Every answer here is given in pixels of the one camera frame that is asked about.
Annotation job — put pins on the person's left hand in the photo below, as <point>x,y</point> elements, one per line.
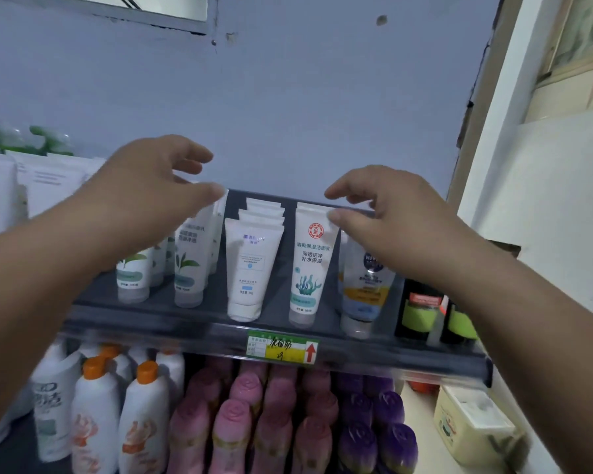
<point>143,192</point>

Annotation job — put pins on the person's right hand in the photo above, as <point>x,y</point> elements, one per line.
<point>410,227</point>

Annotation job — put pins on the row of green-leaf tubes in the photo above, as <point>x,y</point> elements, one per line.
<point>188,271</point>

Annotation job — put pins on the seaweed print white tube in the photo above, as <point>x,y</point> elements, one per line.
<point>311,271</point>

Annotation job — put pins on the rows of plain white tubes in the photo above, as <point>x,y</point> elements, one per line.
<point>0,192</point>

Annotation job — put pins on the dark grey shelf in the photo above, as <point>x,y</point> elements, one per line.
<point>202,335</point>

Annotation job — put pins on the person's left forearm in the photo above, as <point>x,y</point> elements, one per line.
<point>29,301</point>

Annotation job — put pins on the person's right forearm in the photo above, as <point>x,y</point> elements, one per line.
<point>538,360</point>

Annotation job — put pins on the purple bottles on lower shelf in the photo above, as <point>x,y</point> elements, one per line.
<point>375,439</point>

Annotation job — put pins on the pink bottles on lower shelf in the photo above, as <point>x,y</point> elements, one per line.
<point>232,429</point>

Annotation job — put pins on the white board panel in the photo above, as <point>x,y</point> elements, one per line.
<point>558,202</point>

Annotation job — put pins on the green yellow price tag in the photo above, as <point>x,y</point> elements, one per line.
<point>281,347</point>

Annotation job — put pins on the grey framed window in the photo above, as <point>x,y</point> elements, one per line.
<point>153,12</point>

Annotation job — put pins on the small cream trash bin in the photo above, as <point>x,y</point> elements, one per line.
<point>469,429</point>

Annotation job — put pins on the white cleaner bottle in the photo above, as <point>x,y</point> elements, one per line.
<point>54,409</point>
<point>5,424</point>

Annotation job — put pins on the framed transom window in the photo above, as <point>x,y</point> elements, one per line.
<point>583,39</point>

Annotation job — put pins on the wooden door frame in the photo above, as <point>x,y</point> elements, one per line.
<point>479,118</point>

